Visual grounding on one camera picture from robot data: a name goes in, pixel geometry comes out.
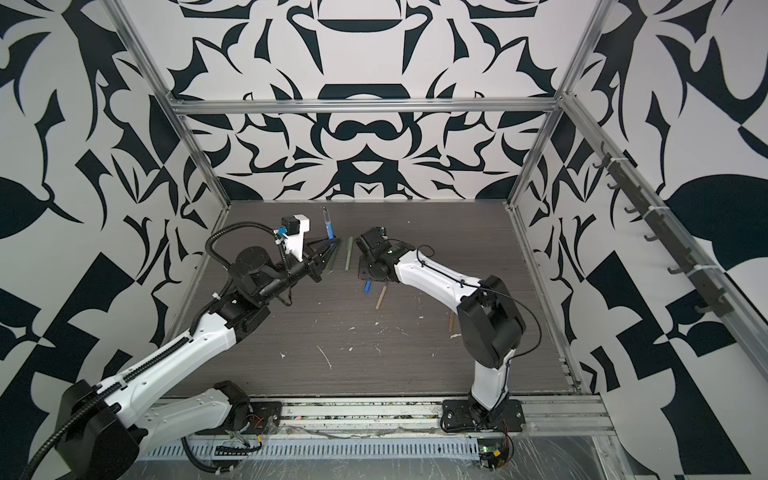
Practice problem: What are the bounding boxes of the green pen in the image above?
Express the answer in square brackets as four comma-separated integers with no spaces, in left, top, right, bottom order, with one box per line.
[326,249,339,274]
[344,236,355,271]

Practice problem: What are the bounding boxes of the blue pen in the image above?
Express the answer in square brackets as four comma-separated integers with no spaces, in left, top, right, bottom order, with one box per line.
[322,206,334,239]

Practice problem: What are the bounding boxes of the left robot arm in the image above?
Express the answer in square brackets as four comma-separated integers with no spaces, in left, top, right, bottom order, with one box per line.
[20,214,341,479]

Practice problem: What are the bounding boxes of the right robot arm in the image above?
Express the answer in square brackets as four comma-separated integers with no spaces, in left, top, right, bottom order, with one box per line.
[355,227,527,432]

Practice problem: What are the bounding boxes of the green lit circuit board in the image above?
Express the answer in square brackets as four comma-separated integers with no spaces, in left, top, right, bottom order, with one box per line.
[478,436,515,470]

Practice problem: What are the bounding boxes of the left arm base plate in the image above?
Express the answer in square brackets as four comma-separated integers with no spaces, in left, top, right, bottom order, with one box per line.
[240,401,283,435]

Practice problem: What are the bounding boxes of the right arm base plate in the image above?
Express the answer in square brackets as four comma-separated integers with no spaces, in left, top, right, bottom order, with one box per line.
[440,398,526,433]

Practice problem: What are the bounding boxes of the white cable duct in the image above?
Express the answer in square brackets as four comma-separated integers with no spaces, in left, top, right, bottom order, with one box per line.
[140,436,484,462]

